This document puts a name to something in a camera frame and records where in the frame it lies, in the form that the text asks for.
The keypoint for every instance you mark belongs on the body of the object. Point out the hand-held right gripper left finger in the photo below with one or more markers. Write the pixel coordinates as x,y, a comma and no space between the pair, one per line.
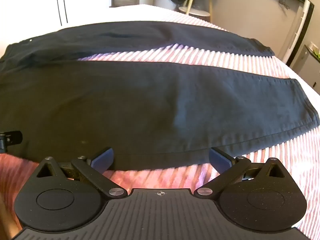
103,159

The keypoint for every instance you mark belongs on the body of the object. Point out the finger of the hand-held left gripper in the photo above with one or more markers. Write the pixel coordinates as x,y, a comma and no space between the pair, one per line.
12,137

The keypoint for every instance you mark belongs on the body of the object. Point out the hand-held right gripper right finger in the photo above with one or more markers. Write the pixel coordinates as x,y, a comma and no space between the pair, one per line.
220,160

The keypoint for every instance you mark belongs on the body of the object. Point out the black pants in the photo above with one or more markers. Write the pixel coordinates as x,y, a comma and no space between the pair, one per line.
125,105

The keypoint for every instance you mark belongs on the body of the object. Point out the white tall panel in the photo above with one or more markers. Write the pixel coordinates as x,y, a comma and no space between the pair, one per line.
301,25

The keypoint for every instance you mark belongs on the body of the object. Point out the white wardrobe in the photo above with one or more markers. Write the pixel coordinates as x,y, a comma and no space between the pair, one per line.
32,2

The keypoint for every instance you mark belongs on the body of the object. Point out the grey mini fridge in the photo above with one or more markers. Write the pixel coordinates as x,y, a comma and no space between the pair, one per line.
308,65

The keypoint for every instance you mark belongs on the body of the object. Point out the pink striped blanket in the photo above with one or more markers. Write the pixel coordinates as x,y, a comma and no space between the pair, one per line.
275,180

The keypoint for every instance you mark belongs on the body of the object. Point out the white laundry basket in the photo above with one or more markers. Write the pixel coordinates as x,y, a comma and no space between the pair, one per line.
163,3

